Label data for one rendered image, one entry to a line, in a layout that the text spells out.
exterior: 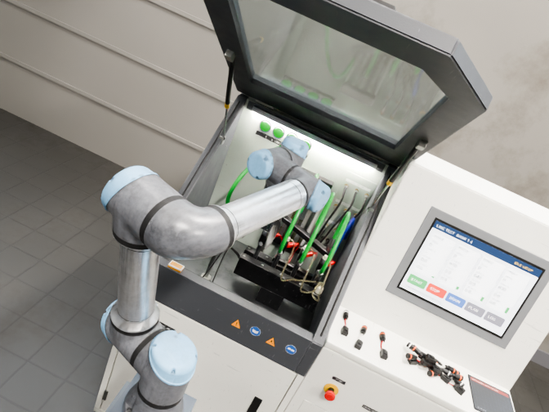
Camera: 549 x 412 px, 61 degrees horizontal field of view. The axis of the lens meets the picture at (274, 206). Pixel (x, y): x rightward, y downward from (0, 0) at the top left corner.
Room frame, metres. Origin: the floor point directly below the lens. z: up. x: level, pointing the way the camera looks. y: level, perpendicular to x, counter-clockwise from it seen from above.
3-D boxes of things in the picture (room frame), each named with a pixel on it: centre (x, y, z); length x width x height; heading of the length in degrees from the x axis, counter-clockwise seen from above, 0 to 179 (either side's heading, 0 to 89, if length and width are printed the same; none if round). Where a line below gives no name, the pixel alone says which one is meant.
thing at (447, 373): (1.30, -0.73, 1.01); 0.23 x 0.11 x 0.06; 85
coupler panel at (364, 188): (1.75, -0.27, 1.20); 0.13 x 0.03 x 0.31; 85
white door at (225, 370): (1.26, 0.01, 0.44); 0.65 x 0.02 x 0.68; 85
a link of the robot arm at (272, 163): (1.11, 0.04, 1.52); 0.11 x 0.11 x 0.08; 63
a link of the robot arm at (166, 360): (0.79, 0.08, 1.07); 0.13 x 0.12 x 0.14; 63
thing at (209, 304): (1.27, 0.01, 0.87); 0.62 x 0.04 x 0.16; 85
